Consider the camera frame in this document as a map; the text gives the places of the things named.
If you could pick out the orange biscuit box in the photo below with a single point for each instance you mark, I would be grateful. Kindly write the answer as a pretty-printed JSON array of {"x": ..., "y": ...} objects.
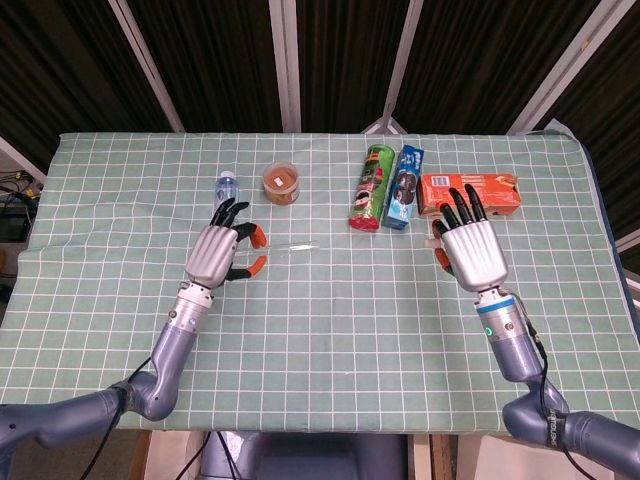
[{"x": 495, "y": 192}]

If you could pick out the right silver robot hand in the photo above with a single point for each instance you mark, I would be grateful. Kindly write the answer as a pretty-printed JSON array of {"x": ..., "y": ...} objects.
[{"x": 475, "y": 255}]

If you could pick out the grey robot torso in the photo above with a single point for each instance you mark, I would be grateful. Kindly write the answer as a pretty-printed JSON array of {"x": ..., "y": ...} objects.
[{"x": 310, "y": 460}]

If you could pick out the green checkered tablecloth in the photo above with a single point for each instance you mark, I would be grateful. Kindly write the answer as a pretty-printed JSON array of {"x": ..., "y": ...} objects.
[{"x": 340, "y": 325}]

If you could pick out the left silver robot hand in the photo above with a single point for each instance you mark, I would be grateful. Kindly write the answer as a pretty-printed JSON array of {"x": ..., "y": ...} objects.
[{"x": 210, "y": 255}]

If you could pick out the transparent glass test tube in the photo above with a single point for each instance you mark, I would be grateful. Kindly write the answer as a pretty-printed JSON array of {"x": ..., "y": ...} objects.
[{"x": 295, "y": 247}]

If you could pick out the clear plastic water bottle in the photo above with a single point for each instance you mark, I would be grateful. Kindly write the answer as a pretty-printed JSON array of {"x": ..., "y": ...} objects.
[{"x": 227, "y": 187}]

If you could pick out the blue cookie box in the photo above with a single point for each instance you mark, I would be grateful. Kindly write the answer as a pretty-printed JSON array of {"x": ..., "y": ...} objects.
[{"x": 404, "y": 195}]

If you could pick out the dark pleated curtain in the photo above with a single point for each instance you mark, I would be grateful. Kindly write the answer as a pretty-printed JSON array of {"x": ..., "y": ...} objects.
[{"x": 225, "y": 60}]

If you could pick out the green chips can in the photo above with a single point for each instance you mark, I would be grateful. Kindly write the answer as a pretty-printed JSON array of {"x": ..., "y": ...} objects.
[{"x": 370, "y": 195}]

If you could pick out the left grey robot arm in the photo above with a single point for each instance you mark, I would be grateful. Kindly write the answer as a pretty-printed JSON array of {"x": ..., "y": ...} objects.
[{"x": 175, "y": 345}]

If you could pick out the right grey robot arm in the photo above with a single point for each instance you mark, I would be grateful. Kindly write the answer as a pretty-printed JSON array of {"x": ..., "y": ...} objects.
[{"x": 517, "y": 360}]

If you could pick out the white metal frame post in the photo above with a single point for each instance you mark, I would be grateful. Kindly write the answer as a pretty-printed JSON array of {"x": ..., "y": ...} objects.
[
  {"x": 286, "y": 65},
  {"x": 150, "y": 70},
  {"x": 560, "y": 70},
  {"x": 402, "y": 65}
]

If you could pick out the black electronic device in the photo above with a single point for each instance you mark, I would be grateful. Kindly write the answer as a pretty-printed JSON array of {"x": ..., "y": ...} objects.
[{"x": 15, "y": 220}]

